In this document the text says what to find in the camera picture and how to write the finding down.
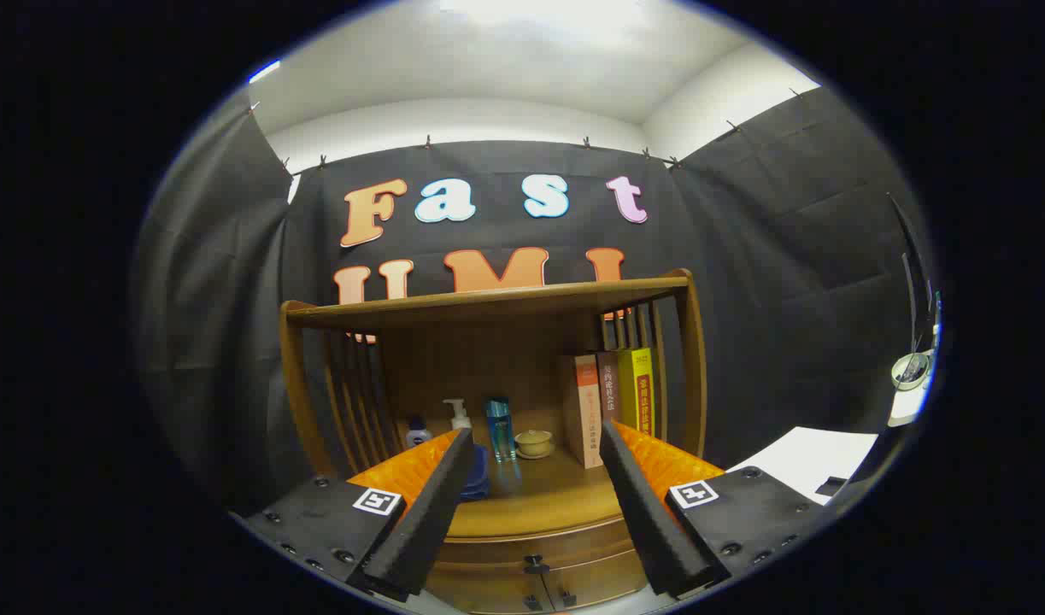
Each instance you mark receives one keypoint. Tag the small white device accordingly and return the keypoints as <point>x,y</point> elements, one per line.
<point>907,406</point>

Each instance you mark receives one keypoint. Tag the beige lidded teacup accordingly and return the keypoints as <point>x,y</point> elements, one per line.
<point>535,442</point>

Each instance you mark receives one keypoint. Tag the yellow book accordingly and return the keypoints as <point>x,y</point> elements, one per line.
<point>637,393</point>

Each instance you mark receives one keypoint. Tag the wooden drawer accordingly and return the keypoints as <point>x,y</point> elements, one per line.
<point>505,553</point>

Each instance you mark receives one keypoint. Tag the beige book orange label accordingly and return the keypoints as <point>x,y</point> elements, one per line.
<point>584,418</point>

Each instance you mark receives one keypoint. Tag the black backdrop cloth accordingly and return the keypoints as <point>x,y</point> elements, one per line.
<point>787,256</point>

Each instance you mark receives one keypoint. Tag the blue glass bottle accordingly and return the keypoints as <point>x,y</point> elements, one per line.
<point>500,431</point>

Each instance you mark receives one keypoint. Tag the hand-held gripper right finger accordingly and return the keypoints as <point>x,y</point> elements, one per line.
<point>650,521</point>

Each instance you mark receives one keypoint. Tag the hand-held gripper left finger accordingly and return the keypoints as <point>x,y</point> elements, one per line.
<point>428,521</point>

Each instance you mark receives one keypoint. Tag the wooden cabinet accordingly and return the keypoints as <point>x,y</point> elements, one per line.
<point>488,359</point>

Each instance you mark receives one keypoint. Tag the small white blue-capped bottle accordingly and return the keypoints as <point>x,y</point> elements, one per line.
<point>417,437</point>

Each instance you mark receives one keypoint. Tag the brown book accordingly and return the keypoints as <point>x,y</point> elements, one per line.
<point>609,389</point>

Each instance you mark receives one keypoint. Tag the black drawer knob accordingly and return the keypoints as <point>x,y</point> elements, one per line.
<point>536,564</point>

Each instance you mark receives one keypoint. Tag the blue folded towel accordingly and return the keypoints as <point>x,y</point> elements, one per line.
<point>479,478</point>

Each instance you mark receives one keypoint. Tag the white pump bottle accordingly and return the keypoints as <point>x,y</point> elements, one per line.
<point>460,420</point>

